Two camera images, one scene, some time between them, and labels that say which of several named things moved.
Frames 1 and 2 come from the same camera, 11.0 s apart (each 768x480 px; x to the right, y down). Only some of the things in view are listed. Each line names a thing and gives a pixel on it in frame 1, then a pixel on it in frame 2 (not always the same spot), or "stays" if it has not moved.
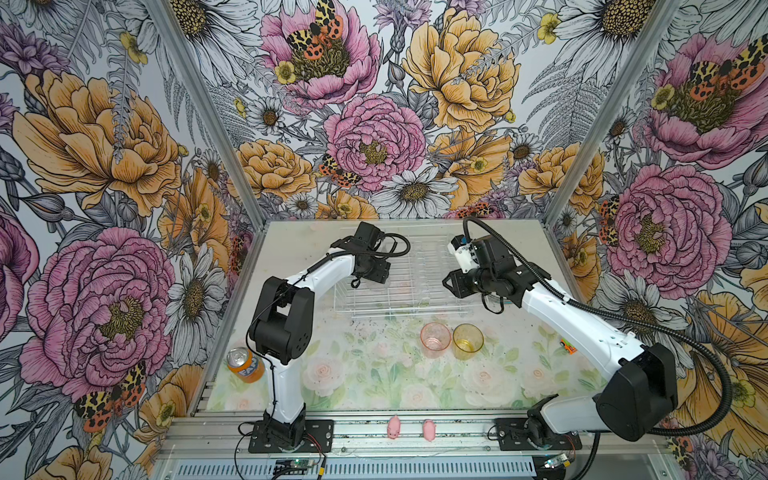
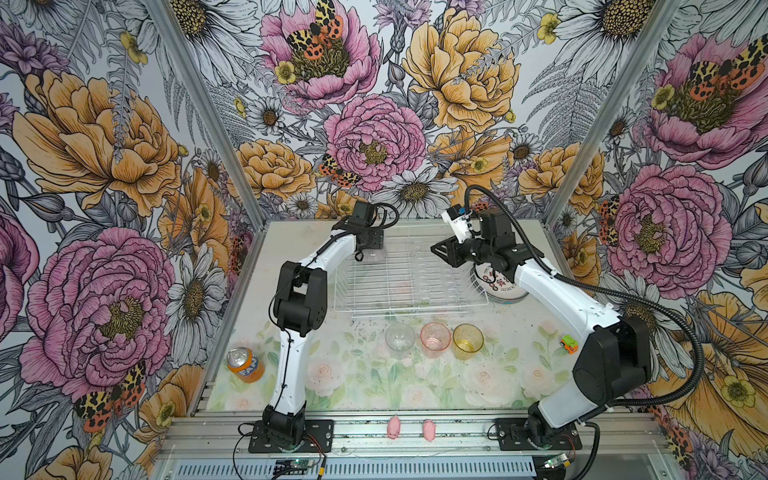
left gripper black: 380,273 -> 377,240
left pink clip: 394,427 stays
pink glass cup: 435,338 stays
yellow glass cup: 467,341 stays
